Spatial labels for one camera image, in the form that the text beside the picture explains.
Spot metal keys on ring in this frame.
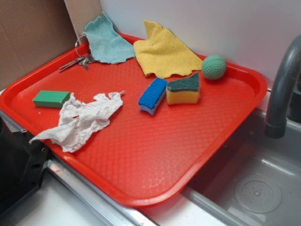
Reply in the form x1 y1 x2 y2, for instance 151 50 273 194
59 34 95 73

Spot green dimpled ball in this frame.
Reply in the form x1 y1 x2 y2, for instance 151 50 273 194
202 55 227 80

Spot blue sponge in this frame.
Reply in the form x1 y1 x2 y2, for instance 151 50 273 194
138 78 167 115

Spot brown cardboard panel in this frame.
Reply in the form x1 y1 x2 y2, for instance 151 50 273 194
0 0 78 91

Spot grey faucet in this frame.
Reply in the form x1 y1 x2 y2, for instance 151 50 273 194
264 35 301 139

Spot yellow green scouring sponge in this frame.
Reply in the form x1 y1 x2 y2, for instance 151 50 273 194
166 73 200 105

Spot white crumpled paper towel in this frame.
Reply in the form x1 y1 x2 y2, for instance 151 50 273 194
29 91 124 153

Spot red plastic tray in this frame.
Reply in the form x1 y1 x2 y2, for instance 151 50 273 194
0 50 267 207

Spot yellow cloth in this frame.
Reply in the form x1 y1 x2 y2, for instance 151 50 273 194
134 20 203 79

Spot green rectangular block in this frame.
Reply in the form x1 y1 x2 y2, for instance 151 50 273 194
33 90 70 108

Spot black device corner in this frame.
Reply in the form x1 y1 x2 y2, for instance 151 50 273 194
0 119 50 217

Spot grey sink basin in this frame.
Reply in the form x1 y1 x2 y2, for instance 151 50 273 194
183 110 301 226

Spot light blue cloth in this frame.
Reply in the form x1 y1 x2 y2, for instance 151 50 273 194
83 12 135 64

